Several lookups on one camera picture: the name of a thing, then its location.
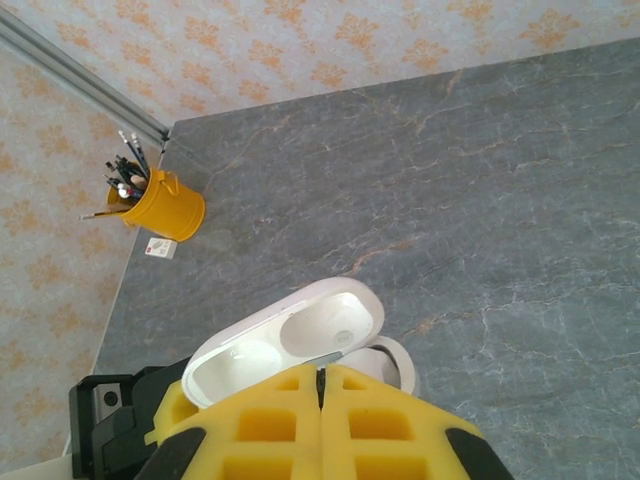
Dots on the aluminium frame post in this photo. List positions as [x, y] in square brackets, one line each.
[75, 75]

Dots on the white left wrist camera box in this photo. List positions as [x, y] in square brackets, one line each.
[35, 470]

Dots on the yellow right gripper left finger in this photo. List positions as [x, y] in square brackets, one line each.
[265, 430]

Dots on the yellow pencil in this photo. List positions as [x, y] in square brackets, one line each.
[100, 215]

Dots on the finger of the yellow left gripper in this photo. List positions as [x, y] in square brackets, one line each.
[170, 412]

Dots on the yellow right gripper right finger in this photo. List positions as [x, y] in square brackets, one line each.
[390, 435]

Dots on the black pen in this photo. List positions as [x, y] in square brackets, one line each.
[117, 170]

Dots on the white staple box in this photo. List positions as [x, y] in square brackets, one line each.
[161, 248]

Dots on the white earbud charging case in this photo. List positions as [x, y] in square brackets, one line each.
[320, 320]

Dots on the yellow metal pen bucket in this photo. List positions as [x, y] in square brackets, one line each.
[170, 210]

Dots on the white capped marker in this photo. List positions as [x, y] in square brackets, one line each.
[127, 190]

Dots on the dark pencil with white end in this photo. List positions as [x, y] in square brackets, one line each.
[132, 153]
[141, 154]

